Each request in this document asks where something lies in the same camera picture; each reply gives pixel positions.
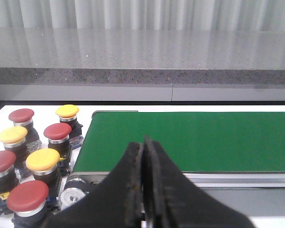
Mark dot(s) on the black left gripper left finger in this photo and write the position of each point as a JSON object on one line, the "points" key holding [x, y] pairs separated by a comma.
{"points": [[114, 203]]}

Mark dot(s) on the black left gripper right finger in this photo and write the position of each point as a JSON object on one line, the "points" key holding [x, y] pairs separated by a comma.
{"points": [[171, 200]]}

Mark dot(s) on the yellow push button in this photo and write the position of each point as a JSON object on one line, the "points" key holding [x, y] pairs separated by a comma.
{"points": [[43, 164], [14, 140], [68, 114]]}

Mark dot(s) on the red push button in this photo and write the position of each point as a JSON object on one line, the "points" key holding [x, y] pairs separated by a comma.
{"points": [[31, 204], [58, 139], [23, 117]]}

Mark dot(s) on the red push button edge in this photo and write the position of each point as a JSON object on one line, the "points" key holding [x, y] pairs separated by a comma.
{"points": [[12, 171]]}

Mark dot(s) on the green conveyor belt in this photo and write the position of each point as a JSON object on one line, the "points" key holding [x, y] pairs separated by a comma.
{"points": [[236, 157]]}

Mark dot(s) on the grey granite counter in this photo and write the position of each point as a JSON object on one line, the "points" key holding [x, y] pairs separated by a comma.
{"points": [[41, 64]]}

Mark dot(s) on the white curtain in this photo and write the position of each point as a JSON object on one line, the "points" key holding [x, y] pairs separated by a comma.
{"points": [[230, 15]]}

